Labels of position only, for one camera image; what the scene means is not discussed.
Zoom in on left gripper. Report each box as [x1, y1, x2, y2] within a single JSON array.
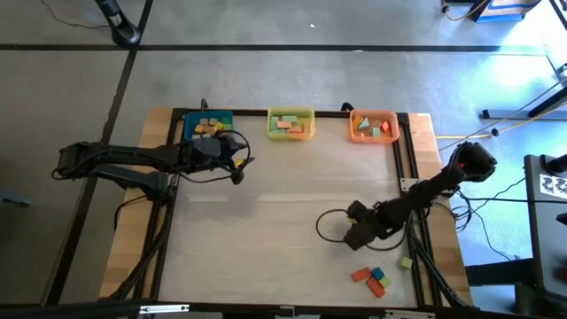
[[181, 135, 256, 185]]

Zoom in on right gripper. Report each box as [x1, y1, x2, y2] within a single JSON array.
[[344, 199, 384, 252]]

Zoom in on red flat block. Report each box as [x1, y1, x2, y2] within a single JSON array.
[[365, 276, 387, 299], [351, 267, 373, 284]]

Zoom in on blue plastic bin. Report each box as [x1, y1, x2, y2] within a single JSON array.
[[183, 109, 235, 143]]

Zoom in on yellow plastic bin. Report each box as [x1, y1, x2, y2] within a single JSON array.
[[267, 105, 316, 142]]

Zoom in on wooden board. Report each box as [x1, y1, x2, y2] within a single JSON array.
[[99, 107, 175, 299], [407, 113, 474, 307]]

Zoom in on orange plastic bin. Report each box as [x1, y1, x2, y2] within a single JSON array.
[[349, 109, 400, 145]]

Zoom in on black floor strip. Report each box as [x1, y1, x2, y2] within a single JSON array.
[[0, 43, 504, 52], [42, 0, 155, 307]]

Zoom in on black floor bar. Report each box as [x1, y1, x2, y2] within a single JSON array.
[[464, 258, 537, 288]]

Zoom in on grey cart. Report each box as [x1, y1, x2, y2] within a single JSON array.
[[524, 152, 567, 307]]

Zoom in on white fiducial marker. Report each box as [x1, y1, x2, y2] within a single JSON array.
[[538, 173, 567, 200]]

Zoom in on black stand leg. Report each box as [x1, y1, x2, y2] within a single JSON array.
[[527, 83, 567, 119]]

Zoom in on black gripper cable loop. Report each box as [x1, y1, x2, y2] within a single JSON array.
[[315, 207, 408, 253], [175, 129, 252, 185]]

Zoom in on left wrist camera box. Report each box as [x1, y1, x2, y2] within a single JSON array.
[[193, 136, 222, 160]]

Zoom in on silver bracket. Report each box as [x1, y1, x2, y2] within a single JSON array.
[[383, 309, 438, 319], [138, 303, 190, 315]]

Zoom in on black base cable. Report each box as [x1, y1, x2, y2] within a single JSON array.
[[113, 193, 154, 234]]

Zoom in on yellow floor cable with plug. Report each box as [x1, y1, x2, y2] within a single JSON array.
[[436, 110, 567, 141]]

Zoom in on black floor cables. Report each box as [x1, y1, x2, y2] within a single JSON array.
[[431, 176, 567, 262]]

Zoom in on thin floor cable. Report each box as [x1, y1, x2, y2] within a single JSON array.
[[41, 0, 110, 30]]

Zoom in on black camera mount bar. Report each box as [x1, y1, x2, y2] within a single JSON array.
[[0, 299, 567, 319]]

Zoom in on white floor cable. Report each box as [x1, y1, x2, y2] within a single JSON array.
[[438, 77, 567, 152]]

